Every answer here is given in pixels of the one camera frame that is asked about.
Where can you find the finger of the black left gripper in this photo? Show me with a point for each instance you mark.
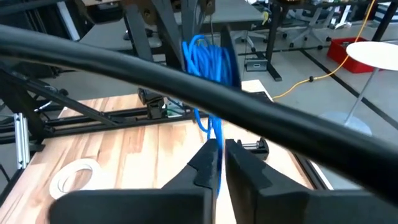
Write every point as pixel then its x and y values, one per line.
pixel 171 40
pixel 190 18

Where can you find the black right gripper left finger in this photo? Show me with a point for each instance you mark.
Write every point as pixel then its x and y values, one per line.
pixel 174 205

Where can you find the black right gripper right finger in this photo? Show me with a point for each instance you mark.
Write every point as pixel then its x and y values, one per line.
pixel 280 208

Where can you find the black screw clamp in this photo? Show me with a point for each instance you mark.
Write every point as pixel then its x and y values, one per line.
pixel 256 147

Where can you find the grey floor box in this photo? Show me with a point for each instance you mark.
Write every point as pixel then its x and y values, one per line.
pixel 255 64

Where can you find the black desk leg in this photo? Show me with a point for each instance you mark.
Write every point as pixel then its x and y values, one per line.
pixel 275 46

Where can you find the white tape roll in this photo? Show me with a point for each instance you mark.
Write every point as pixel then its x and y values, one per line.
pixel 74 177

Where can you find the office chair base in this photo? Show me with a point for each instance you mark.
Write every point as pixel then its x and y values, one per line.
pixel 308 31

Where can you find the red floor bin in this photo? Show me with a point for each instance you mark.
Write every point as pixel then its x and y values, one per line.
pixel 339 56

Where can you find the silver aluminium extrusion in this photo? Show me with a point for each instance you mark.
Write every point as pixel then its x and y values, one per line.
pixel 21 140

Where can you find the black frame bracket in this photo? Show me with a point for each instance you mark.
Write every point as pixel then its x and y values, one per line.
pixel 154 104

